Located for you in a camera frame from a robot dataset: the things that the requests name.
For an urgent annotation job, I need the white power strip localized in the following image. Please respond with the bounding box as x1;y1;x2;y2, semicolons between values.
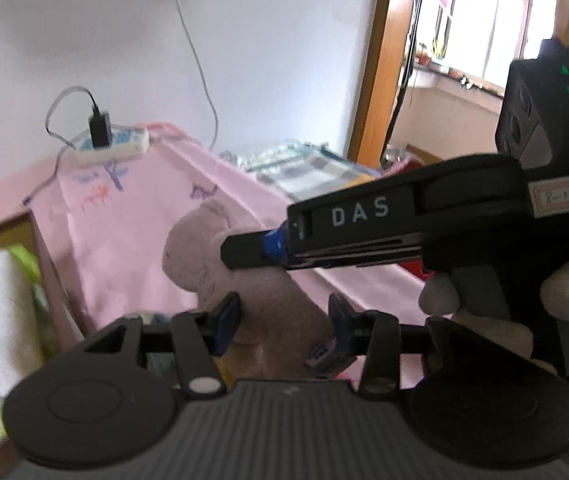
73;127;150;166

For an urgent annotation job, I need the wooden door frame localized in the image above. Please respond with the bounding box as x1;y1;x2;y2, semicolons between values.
346;0;421;167

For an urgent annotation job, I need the striped bedding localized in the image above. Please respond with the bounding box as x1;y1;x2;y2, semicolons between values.
220;139;381;202

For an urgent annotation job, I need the black charger cable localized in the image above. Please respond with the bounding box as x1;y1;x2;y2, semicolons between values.
23;87;101;205

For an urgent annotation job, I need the glass window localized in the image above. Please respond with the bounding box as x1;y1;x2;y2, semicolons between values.
413;0;569;97

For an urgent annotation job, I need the green cloth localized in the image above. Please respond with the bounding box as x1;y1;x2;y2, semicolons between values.
8;244;41;283

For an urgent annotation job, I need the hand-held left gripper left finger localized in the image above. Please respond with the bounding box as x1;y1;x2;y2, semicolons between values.
83;292;243;402

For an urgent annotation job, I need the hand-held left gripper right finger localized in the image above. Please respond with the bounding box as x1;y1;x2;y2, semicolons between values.
327;293;536;396

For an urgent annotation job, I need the black charger plug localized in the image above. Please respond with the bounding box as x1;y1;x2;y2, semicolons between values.
88;111;112;149

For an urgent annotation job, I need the purple plush toy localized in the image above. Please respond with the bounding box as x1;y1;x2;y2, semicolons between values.
161;199;356;382

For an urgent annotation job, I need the white wall cable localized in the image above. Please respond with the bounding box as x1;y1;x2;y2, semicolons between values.
173;0;219;153

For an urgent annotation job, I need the brown cardboard box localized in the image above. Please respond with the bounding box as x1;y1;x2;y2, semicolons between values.
0;209;91;463

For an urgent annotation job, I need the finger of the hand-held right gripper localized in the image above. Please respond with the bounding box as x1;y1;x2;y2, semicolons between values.
220;226;296;271

